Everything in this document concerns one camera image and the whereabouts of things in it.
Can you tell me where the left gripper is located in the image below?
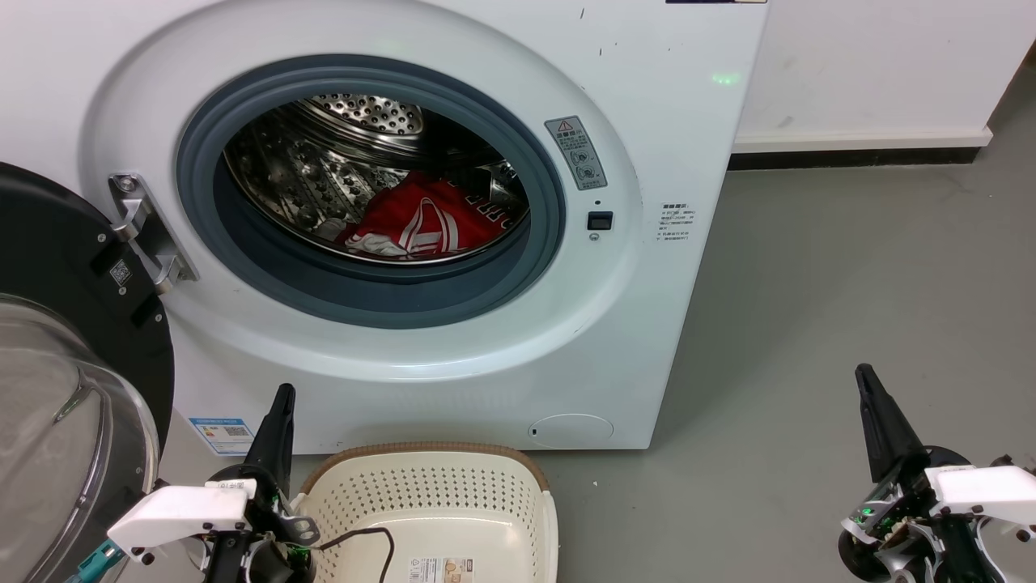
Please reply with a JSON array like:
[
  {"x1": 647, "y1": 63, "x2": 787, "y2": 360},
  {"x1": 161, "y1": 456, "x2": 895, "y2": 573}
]
[{"x1": 198, "y1": 383, "x2": 321, "y2": 583}]

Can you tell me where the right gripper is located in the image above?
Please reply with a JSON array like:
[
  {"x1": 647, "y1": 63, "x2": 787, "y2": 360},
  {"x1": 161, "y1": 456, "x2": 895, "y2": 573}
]
[{"x1": 838, "y1": 364, "x2": 995, "y2": 583}]

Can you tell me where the red printed shirt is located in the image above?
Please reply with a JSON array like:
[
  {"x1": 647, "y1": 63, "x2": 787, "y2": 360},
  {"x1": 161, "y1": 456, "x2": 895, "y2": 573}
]
[{"x1": 336, "y1": 170, "x2": 527, "y2": 262}]

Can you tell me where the cream perforated laundry basket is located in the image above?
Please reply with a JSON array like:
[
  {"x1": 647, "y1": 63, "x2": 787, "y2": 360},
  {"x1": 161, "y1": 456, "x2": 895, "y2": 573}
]
[{"x1": 291, "y1": 441, "x2": 560, "y2": 583}]

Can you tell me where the printed paper product label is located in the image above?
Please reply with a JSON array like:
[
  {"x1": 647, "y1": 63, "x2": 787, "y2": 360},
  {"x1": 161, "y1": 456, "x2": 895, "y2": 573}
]
[{"x1": 407, "y1": 556, "x2": 476, "y2": 583}]

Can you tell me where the stainless steel washing machine drum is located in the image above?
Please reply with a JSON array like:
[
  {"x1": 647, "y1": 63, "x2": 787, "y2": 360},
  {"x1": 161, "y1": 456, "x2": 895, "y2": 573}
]
[{"x1": 223, "y1": 93, "x2": 531, "y2": 265}]

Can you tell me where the washing machine door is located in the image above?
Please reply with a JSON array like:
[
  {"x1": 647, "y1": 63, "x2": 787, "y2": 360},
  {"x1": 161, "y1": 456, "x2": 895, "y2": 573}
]
[{"x1": 0, "y1": 162, "x2": 176, "y2": 583}]

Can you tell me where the blue energy label sticker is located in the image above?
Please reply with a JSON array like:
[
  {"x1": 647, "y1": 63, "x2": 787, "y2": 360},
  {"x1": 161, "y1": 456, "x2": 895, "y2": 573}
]
[{"x1": 188, "y1": 417, "x2": 257, "y2": 456}]

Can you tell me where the grey rubber door gasket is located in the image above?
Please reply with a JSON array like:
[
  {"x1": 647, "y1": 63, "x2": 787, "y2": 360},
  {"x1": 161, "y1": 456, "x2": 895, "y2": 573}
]
[{"x1": 176, "y1": 54, "x2": 567, "y2": 330}]

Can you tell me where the chrome door hinge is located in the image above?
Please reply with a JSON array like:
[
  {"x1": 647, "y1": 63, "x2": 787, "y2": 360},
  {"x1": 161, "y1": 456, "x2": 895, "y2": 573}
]
[{"x1": 108, "y1": 172, "x2": 200, "y2": 296}]

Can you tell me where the white front-load washing machine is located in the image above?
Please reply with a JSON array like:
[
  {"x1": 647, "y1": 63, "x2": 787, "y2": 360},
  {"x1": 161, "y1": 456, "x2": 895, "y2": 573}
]
[{"x1": 0, "y1": 0, "x2": 770, "y2": 456}]

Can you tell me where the round drain filter cover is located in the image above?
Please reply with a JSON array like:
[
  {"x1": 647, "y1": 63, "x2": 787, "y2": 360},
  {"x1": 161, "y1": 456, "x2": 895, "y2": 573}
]
[{"x1": 528, "y1": 413, "x2": 616, "y2": 449}]

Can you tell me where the small text label sticker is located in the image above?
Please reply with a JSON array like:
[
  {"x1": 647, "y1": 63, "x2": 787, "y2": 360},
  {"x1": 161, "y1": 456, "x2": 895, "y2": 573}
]
[{"x1": 656, "y1": 202, "x2": 698, "y2": 246}]

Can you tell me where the grey warning sticker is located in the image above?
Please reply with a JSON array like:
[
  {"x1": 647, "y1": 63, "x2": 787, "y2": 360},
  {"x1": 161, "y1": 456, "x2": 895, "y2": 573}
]
[{"x1": 544, "y1": 115, "x2": 608, "y2": 192}]

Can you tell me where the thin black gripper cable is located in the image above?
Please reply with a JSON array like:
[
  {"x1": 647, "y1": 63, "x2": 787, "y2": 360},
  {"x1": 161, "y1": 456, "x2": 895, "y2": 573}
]
[{"x1": 312, "y1": 526, "x2": 396, "y2": 583}]

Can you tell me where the white wall baseboard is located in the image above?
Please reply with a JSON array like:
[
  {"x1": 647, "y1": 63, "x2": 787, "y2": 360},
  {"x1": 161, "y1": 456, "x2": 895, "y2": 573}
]
[{"x1": 732, "y1": 126, "x2": 995, "y2": 155}]

